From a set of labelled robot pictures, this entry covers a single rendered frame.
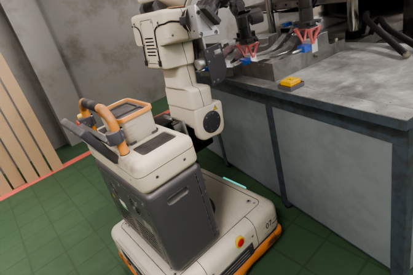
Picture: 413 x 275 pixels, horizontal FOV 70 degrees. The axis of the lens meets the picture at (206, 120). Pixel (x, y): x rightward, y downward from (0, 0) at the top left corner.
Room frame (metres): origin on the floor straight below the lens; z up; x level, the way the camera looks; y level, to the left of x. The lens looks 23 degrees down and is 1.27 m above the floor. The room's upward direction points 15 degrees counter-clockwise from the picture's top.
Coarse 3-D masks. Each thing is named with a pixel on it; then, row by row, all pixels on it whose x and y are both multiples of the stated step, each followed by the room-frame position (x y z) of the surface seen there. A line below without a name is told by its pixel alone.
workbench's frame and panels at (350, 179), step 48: (240, 96) 1.56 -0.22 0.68; (288, 96) 1.13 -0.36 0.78; (240, 144) 1.67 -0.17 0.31; (288, 144) 1.25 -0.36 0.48; (336, 144) 0.99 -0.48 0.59; (384, 144) 0.81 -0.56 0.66; (288, 192) 1.30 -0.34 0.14; (336, 192) 1.00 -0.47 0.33; (384, 192) 0.81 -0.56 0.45; (384, 240) 0.81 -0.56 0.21
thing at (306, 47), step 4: (304, 40) 1.28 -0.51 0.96; (308, 40) 1.26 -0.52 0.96; (316, 40) 1.25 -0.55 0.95; (304, 44) 1.26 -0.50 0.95; (308, 44) 1.24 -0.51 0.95; (312, 44) 1.24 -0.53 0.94; (316, 44) 1.25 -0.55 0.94; (300, 48) 1.24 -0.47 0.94; (304, 48) 1.23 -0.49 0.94; (308, 48) 1.23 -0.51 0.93; (312, 48) 1.24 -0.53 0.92; (316, 48) 1.25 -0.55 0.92; (292, 52) 1.22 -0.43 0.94; (296, 52) 1.23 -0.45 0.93; (304, 52) 1.23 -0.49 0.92; (308, 52) 1.26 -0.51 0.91; (312, 52) 1.24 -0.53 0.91
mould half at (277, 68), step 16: (288, 32) 1.68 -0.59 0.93; (320, 32) 1.47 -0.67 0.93; (272, 48) 1.59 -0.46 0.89; (288, 48) 1.49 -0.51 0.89; (320, 48) 1.43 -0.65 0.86; (336, 48) 1.47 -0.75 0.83; (240, 64) 1.53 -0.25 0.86; (256, 64) 1.41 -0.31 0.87; (272, 64) 1.30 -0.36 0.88; (288, 64) 1.34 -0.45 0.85; (304, 64) 1.38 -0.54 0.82; (272, 80) 1.31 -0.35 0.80
